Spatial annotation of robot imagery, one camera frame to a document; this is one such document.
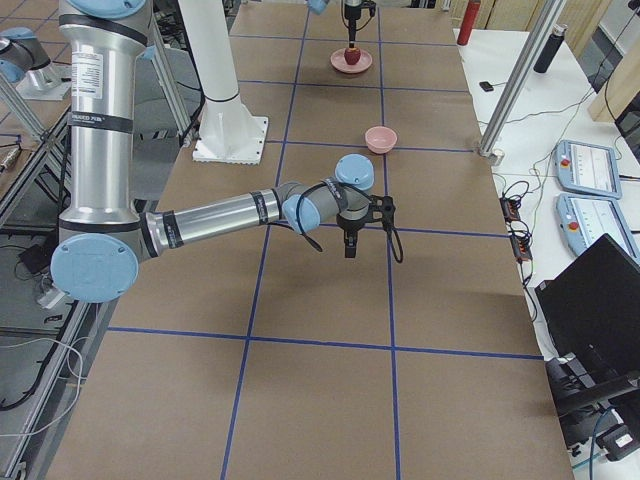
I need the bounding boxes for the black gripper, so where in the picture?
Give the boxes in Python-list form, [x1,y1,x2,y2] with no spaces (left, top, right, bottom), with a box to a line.
[336,214,366,258]
[342,0,375,48]

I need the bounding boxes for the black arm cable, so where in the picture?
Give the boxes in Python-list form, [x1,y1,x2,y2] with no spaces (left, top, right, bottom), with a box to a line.
[294,182,404,264]

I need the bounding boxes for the black orange power strip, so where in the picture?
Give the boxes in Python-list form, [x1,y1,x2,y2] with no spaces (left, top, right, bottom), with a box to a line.
[499,196,533,263]

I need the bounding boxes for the red bottle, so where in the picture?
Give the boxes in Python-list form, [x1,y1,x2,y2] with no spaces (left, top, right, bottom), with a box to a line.
[456,0,481,46]

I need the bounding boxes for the black monitor stand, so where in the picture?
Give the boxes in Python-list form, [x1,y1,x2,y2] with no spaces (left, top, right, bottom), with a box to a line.
[545,348,639,461]

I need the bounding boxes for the red apple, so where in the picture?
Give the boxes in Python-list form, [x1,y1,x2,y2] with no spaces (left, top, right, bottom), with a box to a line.
[343,47,361,66]

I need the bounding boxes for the aluminium frame post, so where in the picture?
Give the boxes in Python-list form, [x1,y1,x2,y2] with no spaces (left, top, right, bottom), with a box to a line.
[477,0,566,166]

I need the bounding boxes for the pink plate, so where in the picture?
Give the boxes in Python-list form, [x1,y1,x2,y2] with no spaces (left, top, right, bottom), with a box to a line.
[330,48,373,74]

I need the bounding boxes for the pink bowl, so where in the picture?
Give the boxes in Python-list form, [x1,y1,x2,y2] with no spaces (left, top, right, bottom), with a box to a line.
[364,126,398,155]

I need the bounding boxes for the blue teach pendant near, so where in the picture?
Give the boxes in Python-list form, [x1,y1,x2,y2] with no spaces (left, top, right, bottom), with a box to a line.
[556,193,639,261]

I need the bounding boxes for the blue teach pendant far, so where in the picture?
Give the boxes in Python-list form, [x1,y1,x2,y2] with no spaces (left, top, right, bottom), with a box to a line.
[554,140,622,199]

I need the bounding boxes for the blue teach pendant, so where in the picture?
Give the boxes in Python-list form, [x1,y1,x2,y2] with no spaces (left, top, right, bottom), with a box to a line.
[554,140,622,199]
[556,193,639,261]

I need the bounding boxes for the black laptop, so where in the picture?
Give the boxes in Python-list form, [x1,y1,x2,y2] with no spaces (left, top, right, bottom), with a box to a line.
[535,234,639,374]

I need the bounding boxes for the black bottle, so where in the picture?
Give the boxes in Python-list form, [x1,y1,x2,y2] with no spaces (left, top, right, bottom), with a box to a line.
[533,24,568,74]

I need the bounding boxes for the small black pad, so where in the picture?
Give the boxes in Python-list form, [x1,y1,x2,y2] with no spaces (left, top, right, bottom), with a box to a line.
[479,81,495,92]

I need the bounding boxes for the white camera mast base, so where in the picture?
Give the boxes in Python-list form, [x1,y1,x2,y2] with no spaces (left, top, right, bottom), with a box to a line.
[180,1,269,165]

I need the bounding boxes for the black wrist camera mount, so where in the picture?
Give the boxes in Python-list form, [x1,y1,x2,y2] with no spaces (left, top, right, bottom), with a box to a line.
[365,195,396,233]

